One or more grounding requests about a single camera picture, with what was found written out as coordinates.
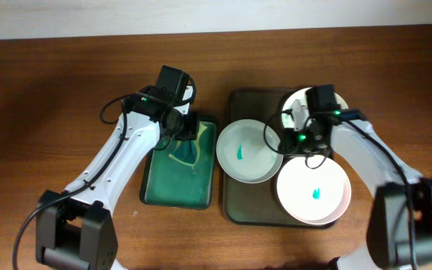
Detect green yellow scrub sponge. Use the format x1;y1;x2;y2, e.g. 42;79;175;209
169;124;208;167

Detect white plate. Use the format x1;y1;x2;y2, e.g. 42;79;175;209
276;155;352;226

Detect grey plate with green stain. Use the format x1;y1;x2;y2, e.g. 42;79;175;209
216;119;284;184

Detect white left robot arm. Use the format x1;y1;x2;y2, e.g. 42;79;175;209
35;109;199;269

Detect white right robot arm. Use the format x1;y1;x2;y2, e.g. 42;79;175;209
276;116;432;269

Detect small green water tray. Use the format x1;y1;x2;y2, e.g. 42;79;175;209
139;115;218;210

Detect large dark serving tray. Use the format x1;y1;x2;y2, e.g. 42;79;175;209
223;85;334;230

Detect white plate far corner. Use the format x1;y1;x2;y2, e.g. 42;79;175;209
280;86;350;131

